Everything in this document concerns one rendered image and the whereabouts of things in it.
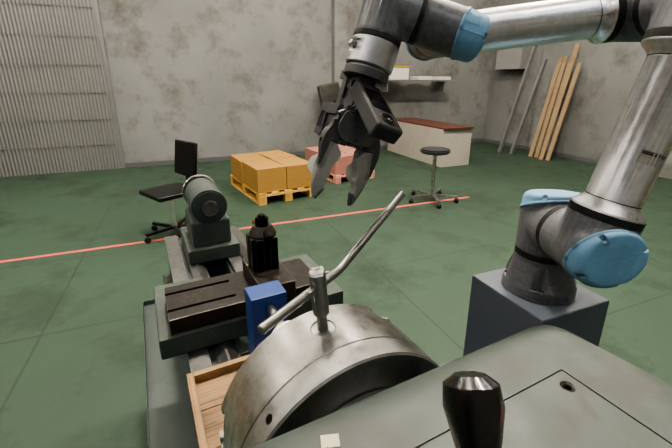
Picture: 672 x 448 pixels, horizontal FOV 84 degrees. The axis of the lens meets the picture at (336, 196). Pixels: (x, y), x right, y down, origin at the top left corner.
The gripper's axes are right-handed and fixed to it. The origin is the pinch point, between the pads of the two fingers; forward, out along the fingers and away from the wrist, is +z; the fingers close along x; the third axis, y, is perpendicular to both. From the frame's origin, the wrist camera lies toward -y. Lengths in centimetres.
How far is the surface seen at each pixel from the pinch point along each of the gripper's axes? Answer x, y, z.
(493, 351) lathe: -10.7, -26.6, 9.7
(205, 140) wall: -110, 729, 63
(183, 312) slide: 8, 44, 46
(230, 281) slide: -6, 54, 41
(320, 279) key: 6.2, -12.8, 8.7
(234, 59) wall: -124, 723, -103
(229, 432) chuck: 12.1, -12.2, 30.4
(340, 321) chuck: 0.4, -11.7, 15.0
